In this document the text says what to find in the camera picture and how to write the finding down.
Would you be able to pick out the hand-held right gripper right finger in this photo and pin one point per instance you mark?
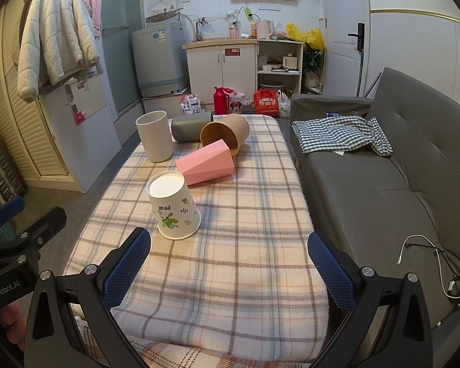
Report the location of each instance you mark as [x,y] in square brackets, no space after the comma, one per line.
[331,272]

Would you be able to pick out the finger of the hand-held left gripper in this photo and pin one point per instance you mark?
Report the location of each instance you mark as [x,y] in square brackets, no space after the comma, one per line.
[48,222]
[8,211]

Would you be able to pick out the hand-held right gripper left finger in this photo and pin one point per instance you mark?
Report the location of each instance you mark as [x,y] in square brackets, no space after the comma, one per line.
[125,269]

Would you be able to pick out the white printed paper cup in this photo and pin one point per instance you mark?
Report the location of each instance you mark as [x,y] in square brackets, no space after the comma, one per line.
[174,207]

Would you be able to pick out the beige cup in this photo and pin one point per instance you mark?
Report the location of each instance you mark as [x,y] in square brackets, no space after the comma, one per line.
[153,140]

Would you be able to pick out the pink faceted cup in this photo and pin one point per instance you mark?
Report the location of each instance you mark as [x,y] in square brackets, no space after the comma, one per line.
[207,163]

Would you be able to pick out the grey cup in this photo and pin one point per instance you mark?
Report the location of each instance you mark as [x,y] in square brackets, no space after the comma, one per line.
[186,127]

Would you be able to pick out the brown paper cup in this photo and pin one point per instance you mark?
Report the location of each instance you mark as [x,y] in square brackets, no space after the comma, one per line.
[230,128]

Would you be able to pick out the person's left hand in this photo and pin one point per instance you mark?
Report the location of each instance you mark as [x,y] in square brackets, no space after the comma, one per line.
[9,324]

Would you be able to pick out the silver ribbed suitcase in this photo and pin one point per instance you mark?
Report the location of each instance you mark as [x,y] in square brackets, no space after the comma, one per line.
[4,168]

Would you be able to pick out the cream louvered wardrobe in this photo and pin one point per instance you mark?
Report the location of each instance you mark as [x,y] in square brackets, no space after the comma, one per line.
[34,142]

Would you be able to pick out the grey sofa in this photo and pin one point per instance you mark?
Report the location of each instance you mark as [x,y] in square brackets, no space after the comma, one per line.
[372,195]

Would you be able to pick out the plaid blanket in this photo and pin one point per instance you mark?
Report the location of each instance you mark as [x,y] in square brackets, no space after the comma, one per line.
[234,260]

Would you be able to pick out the green checked cloth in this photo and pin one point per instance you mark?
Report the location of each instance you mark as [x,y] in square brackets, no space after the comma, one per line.
[329,134]

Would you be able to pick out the white plastic bag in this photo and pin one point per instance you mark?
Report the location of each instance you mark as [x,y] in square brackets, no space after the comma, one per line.
[285,105]

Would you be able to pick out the white carton box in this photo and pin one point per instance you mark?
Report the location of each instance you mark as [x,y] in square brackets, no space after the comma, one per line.
[189,104]

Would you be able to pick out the cream quilted jacket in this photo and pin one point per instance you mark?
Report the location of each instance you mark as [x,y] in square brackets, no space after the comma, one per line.
[57,38]

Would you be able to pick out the red gift bag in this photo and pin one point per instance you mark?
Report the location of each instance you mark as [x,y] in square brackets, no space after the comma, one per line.
[266,103]

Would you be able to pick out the frosted glass door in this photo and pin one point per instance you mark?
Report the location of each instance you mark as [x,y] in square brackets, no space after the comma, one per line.
[120,46]

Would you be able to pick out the red thermos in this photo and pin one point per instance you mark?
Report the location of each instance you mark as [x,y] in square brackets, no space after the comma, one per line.
[219,101]

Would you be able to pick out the white cartoon printed bag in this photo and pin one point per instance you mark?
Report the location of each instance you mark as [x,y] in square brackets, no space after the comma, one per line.
[237,103]

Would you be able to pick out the grey washing machine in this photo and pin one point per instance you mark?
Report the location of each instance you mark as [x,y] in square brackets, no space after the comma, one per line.
[159,57]

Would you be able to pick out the small cream kettle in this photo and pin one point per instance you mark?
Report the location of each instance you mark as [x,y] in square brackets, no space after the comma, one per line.
[289,63]

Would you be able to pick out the cream open shelf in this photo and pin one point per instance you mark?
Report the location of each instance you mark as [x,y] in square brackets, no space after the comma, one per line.
[299,61]

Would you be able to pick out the green potted plant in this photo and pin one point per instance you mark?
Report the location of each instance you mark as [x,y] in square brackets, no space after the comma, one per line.
[314,59]

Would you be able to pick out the pink garment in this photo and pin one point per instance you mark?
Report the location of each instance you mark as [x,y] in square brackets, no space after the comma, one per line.
[96,11]

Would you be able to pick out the cream sink cabinet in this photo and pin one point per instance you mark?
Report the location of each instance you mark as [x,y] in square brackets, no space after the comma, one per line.
[222,69]

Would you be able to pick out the yellow plastic bag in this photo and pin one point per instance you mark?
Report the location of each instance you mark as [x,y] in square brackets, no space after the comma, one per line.
[310,36]

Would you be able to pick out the metal faucet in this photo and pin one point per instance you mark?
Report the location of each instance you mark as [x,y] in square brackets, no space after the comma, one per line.
[198,28]

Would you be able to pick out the white clothes hanger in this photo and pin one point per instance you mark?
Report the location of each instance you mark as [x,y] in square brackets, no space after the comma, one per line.
[161,4]

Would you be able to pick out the pale pink kettle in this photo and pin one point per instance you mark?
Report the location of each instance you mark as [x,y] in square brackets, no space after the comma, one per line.
[263,30]

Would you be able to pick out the pink bottle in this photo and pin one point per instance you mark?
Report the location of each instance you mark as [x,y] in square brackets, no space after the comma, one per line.
[234,32]

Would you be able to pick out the white door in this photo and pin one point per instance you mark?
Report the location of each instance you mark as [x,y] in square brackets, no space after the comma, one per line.
[343,4]

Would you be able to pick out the green power strip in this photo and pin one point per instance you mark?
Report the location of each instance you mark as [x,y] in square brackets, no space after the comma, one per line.
[248,12]

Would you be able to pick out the wall mirror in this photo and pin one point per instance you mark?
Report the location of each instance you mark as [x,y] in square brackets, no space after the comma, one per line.
[88,99]

